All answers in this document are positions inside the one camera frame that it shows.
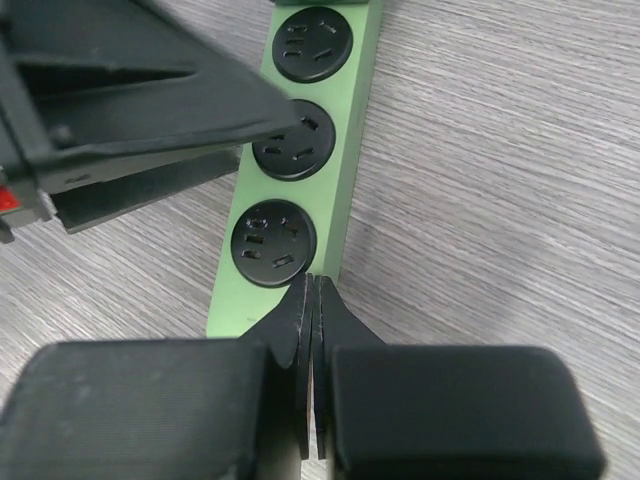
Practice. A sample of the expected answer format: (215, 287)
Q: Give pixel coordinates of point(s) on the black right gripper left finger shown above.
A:
(229, 408)

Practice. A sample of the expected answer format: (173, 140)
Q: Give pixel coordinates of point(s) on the green power strip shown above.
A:
(292, 198)

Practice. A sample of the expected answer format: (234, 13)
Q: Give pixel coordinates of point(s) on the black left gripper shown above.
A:
(112, 87)

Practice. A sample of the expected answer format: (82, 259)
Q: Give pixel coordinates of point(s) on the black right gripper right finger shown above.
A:
(393, 411)

